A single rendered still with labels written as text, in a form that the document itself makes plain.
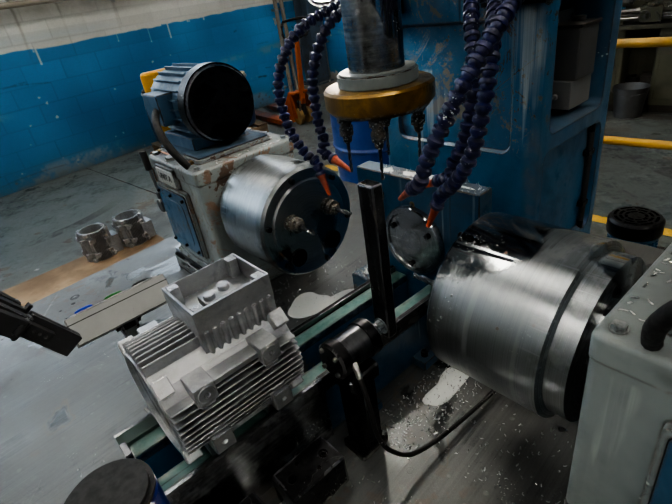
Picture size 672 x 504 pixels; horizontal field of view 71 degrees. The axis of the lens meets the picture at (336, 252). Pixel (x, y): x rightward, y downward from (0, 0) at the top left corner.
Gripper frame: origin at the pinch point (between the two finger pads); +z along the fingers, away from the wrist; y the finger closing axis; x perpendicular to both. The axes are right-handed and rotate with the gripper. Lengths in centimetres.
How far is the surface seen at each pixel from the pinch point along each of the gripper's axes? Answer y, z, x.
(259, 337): -13.4, 17.4, -14.7
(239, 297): -10.9, 12.3, -17.5
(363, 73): -7, 8, -56
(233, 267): -2.9, 14.3, -20.7
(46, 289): 242, 91, 43
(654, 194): 26, 264, -227
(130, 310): 13.3, 14.3, -5.3
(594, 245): -43, 26, -47
